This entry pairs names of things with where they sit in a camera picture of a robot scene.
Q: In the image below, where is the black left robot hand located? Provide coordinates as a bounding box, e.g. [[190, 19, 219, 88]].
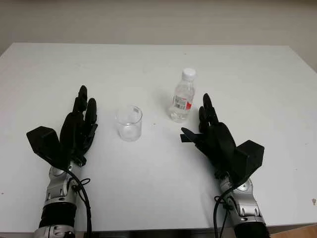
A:
[[59, 85, 99, 168]]

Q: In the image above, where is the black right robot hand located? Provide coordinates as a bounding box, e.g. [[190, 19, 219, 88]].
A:
[[180, 93, 238, 179]]

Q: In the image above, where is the clear plastic water bottle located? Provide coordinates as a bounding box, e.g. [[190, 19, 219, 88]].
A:
[[168, 67, 197, 123]]

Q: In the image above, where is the clear glass cup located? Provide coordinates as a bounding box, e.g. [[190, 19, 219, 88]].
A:
[[115, 105, 144, 142]]

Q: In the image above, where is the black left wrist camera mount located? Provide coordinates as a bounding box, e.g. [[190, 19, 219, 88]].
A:
[[26, 126, 69, 171]]

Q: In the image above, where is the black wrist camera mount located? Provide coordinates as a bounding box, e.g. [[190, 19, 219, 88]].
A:
[[232, 140, 265, 188], [26, 126, 69, 171]]

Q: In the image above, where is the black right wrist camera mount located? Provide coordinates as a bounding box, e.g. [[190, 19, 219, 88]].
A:
[[232, 140, 265, 188]]

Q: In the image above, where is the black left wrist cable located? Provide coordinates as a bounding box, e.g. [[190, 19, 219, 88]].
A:
[[66, 168, 93, 238]]

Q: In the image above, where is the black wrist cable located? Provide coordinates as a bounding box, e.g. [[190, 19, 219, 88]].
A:
[[66, 168, 93, 238], [213, 184, 240, 238]]

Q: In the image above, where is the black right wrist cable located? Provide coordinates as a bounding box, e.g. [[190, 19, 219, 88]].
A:
[[213, 184, 240, 238]]

